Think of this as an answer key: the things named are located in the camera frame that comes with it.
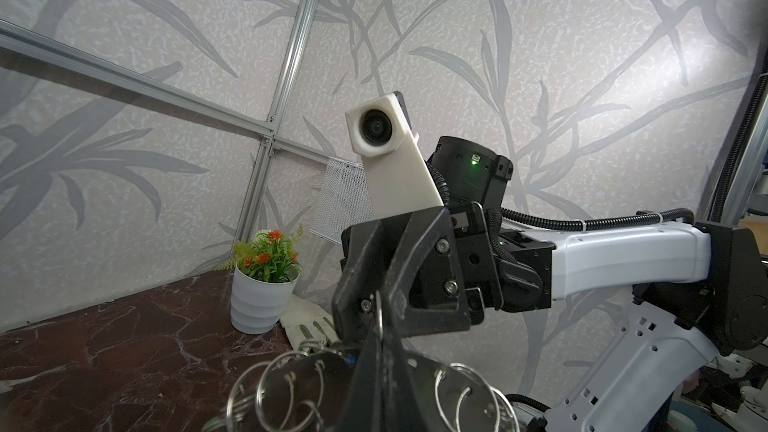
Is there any beige work glove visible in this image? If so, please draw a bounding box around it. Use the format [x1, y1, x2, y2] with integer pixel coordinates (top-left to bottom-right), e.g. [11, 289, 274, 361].
[279, 295, 339, 350]

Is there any steel key ring disc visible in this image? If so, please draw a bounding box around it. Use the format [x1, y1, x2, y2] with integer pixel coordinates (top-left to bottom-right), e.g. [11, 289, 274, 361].
[202, 341, 525, 431]

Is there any white wire mesh basket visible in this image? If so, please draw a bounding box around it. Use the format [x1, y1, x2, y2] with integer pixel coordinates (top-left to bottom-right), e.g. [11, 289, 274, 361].
[310, 158, 374, 244]

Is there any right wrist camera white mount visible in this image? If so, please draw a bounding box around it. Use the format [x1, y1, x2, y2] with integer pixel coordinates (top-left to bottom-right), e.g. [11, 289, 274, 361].
[345, 91, 444, 219]

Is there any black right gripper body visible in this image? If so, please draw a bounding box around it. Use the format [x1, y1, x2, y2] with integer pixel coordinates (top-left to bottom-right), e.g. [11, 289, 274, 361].
[340, 201, 556, 319]

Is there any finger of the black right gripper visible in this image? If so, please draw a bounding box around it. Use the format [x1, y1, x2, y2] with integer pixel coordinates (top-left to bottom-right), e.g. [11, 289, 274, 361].
[383, 207, 471, 336]
[332, 220, 384, 342]

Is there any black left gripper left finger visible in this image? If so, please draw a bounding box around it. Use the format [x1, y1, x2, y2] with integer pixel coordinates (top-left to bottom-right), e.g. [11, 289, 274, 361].
[335, 327, 385, 432]

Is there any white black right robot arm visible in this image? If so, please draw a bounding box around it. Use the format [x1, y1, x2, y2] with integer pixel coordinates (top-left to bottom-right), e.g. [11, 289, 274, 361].
[332, 92, 767, 431]

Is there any white potted flower plant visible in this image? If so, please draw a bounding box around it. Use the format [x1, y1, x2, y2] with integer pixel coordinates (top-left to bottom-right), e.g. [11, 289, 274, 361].
[218, 227, 303, 335]

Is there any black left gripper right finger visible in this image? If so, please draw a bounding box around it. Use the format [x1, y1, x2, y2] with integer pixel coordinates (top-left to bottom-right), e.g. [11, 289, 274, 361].
[383, 330, 428, 431]

